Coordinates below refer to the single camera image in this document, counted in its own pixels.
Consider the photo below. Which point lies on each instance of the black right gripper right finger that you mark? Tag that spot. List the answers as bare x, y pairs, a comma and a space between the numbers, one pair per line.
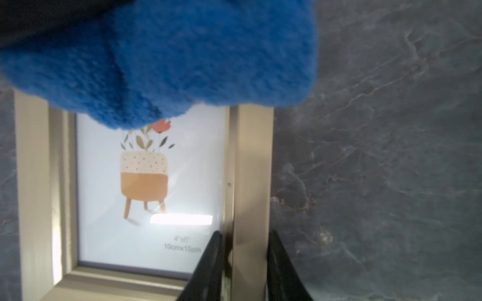
283, 282

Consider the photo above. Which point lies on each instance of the light wood picture frame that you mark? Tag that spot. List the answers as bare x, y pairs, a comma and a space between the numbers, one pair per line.
126, 215

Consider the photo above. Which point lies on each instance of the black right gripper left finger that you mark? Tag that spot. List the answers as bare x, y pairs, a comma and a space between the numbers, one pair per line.
206, 281

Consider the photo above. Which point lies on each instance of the blue microfibre cloth black trim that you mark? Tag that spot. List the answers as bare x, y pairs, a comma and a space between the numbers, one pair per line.
127, 64

